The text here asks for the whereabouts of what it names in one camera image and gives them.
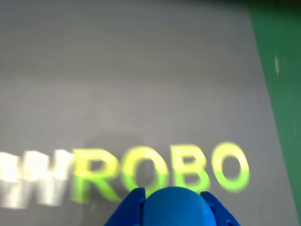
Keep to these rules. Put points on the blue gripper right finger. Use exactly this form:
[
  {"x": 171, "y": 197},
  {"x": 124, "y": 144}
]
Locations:
[{"x": 221, "y": 212}]

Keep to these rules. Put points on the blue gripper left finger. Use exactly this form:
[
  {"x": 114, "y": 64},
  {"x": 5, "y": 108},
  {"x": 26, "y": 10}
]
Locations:
[{"x": 128, "y": 209}]

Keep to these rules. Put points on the blue foam ball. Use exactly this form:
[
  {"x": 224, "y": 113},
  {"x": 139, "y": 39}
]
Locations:
[{"x": 178, "y": 207}]

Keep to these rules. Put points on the grey mat with NOWROBO print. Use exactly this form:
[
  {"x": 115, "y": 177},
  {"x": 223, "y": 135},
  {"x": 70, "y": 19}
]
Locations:
[{"x": 141, "y": 82}]

